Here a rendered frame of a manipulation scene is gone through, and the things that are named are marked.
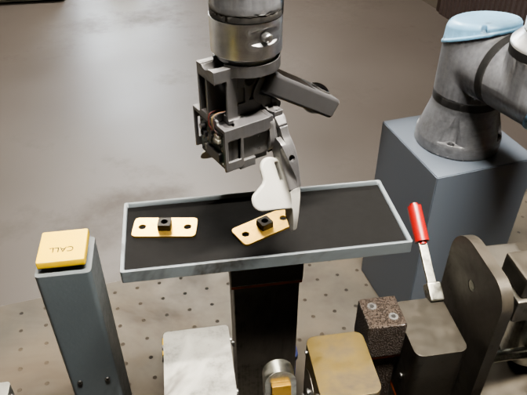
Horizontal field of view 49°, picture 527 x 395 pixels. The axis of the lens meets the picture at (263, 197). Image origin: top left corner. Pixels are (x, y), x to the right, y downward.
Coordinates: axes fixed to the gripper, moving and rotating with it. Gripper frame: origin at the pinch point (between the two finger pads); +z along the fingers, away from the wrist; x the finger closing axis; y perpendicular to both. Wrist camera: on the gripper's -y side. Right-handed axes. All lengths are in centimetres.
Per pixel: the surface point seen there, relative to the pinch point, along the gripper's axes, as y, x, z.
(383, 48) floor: -258, -232, 121
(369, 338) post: -4.4, 17.3, 13.1
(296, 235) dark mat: -2.7, 3.6, 5.1
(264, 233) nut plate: 0.6, 1.2, 4.8
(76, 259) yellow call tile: 22.7, -8.0, 5.2
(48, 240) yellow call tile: 24.6, -13.5, 5.1
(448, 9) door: -342, -247, 114
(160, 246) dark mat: 13.0, -4.3, 5.1
